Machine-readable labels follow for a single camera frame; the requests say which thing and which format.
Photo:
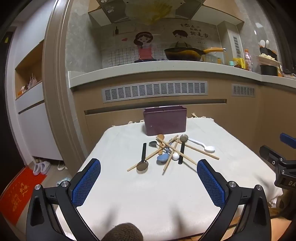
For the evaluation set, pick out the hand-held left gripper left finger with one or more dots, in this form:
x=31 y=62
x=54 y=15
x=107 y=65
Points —
x=86 y=183

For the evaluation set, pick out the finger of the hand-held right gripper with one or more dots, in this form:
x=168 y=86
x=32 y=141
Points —
x=288 y=140
x=270 y=154

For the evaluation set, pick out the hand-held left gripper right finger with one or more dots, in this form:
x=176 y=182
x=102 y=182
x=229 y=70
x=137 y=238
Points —
x=211 y=185

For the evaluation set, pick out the wooden chopstick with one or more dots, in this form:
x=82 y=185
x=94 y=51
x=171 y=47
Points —
x=152 y=154
x=189 y=162
x=166 y=164
x=203 y=152

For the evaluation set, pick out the white plastic spoon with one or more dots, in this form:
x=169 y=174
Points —
x=209 y=148

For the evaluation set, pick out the small translucent white spoon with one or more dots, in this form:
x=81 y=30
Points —
x=176 y=157

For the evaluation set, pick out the blue plastic spoon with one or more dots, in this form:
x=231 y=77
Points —
x=163 y=158

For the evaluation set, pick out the wooden spoon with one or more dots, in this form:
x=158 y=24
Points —
x=160 y=137

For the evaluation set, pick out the dark grey spoon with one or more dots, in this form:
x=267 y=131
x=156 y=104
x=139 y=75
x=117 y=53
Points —
x=152 y=143

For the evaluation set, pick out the maroon plastic utensil holder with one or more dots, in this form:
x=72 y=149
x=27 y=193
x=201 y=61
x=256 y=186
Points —
x=165 y=122

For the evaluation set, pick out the white shoes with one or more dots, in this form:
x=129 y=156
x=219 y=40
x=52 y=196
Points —
x=61 y=165

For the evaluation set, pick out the kitchen counter cabinet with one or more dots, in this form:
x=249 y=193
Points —
x=242 y=115

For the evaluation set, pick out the grey slippers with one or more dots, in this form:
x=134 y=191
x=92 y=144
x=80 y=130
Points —
x=41 y=168

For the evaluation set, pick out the white table cloth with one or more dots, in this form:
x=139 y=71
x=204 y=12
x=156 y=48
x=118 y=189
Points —
x=138 y=197

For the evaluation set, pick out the red door mat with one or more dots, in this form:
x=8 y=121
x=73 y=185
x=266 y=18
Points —
x=20 y=194

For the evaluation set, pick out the black round container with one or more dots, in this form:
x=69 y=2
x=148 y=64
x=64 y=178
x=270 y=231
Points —
x=268 y=70

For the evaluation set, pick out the white shelf cabinet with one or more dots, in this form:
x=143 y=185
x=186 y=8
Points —
x=39 y=127

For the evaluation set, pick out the orange-capped bottle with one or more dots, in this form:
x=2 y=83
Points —
x=247 y=59

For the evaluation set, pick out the yellow box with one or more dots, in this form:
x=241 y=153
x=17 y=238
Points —
x=239 y=63

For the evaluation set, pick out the black holder with white spoons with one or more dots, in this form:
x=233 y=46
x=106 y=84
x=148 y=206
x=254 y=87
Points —
x=266 y=49

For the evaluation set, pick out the large grey vent grille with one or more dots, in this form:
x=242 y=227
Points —
x=152 y=91

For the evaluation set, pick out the range hood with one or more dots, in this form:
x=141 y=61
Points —
x=111 y=11

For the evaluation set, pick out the white wall appliance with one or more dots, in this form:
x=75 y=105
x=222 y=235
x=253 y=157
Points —
x=234 y=44

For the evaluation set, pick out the cartoon wall sticker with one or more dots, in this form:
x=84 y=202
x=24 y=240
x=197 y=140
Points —
x=120 y=53

